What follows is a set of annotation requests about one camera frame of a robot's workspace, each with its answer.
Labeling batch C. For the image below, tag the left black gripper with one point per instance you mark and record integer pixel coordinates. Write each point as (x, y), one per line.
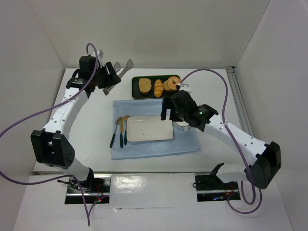
(107, 75)

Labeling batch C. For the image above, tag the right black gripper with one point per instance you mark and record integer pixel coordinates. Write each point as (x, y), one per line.
(170, 104)

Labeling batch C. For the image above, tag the steel kitchen tongs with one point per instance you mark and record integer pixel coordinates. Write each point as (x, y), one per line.
(117, 68)

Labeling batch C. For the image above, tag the brown bread slice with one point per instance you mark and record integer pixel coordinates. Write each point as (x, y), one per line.
(145, 85)

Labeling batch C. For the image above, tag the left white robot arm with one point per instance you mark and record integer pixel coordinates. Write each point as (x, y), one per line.
(50, 144)

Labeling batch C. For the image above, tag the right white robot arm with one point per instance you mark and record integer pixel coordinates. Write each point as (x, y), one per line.
(262, 160)

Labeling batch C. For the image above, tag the small brown bread piece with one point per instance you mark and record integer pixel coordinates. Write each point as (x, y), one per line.
(167, 88)

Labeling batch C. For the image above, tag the white cup black rim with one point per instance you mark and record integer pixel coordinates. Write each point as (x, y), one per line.
(181, 125)

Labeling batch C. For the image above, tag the pink glazed donut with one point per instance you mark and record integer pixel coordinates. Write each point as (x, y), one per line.
(172, 82)

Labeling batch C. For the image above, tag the golden croissant roll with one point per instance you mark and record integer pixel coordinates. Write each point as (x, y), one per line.
(158, 88)

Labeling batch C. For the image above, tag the dark green tray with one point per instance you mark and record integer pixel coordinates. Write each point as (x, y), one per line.
(135, 90)

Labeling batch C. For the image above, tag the light blue cloth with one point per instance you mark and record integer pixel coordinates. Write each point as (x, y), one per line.
(183, 142)

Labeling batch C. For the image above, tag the white rectangular plate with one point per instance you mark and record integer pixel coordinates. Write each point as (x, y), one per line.
(149, 128)

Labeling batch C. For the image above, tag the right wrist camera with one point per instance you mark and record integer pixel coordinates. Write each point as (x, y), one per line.
(184, 87)

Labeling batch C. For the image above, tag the gold spoon green handle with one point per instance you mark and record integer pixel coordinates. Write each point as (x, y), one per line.
(125, 132)

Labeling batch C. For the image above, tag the gold knife green handle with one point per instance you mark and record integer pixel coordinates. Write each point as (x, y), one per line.
(121, 132)

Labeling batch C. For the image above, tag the gold fork green handle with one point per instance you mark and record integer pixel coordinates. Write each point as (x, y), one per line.
(114, 133)

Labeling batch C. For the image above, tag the aluminium rail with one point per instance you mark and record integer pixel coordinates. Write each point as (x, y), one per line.
(239, 102)

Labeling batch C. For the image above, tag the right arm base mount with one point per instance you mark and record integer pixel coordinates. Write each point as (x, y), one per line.
(210, 188)

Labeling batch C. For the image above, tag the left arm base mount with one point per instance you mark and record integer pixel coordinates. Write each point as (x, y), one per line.
(98, 192)

